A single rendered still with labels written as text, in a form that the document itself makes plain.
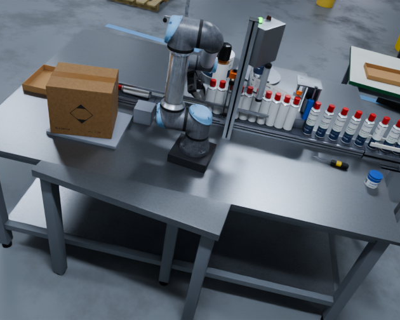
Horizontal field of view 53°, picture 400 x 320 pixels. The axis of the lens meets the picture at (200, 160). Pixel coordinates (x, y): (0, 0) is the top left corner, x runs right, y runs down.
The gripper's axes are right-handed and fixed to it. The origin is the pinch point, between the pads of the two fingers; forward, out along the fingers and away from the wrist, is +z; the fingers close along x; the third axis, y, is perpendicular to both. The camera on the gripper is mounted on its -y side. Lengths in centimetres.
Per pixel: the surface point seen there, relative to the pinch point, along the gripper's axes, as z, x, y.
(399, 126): 43, -99, -1
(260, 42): -30, -43, -17
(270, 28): -34, -49, -14
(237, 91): -8.3, -24.9, -15.4
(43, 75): -41, 90, 7
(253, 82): 4.9, -27.6, 17.7
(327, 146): 44, -61, -5
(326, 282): 108, -45, -48
